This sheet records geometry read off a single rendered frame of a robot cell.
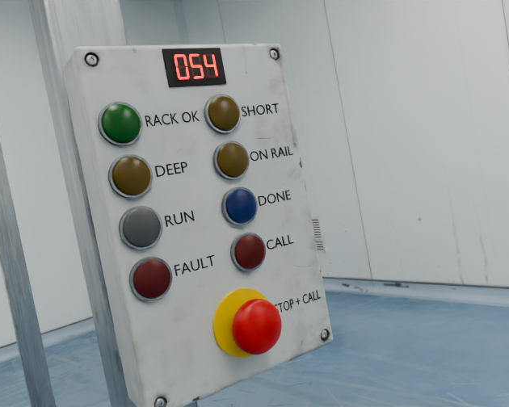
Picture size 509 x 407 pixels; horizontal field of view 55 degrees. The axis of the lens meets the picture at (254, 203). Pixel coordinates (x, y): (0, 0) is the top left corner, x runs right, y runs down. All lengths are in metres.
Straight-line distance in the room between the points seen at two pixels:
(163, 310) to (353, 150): 3.32
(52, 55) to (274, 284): 0.25
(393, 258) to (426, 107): 1.06
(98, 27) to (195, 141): 0.13
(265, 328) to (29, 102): 4.08
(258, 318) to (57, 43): 0.26
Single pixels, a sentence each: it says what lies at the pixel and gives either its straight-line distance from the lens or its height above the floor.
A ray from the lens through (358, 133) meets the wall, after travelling 3.60.
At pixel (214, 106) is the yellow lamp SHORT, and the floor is 1.05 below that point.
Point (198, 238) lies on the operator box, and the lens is 0.37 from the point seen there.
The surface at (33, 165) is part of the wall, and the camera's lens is 4.27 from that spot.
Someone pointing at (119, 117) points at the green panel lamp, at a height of 1.05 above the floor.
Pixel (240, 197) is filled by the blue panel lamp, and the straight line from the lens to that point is 0.37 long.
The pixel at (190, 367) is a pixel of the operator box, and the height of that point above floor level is 0.87.
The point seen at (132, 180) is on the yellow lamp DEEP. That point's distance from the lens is 0.34.
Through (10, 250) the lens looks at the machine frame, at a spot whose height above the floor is 0.92.
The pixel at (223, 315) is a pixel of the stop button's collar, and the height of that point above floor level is 0.90.
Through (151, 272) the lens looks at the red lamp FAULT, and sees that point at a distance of 0.35.
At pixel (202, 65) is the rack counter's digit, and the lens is 0.38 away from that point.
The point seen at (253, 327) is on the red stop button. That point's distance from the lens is 0.36.
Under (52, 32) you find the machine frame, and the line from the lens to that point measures 0.42.
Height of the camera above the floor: 1.00
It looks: 3 degrees down
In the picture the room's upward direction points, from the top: 10 degrees counter-clockwise
